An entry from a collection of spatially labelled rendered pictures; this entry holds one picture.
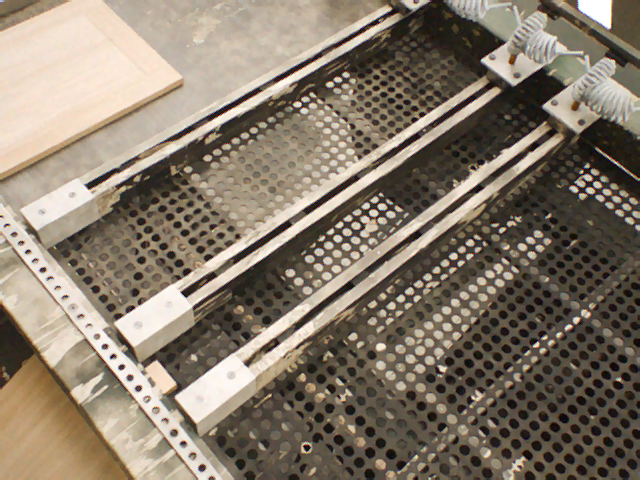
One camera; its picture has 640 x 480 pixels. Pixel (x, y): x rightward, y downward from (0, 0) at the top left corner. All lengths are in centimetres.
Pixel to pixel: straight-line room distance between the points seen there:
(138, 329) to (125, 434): 18
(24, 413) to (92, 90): 72
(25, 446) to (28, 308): 38
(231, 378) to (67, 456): 48
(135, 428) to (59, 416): 38
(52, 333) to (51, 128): 51
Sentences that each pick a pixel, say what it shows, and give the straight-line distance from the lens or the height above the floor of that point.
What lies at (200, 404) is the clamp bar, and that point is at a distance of 129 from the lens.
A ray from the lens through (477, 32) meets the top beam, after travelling 192.
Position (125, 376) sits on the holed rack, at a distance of 135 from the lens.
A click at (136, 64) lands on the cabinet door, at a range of 185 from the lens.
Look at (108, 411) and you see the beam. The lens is 133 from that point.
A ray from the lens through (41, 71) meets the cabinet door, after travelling 187.
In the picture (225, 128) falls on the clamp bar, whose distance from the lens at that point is 165.
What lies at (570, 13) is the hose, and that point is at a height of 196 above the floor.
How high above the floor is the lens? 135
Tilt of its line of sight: 4 degrees down
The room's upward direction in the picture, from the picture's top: 43 degrees clockwise
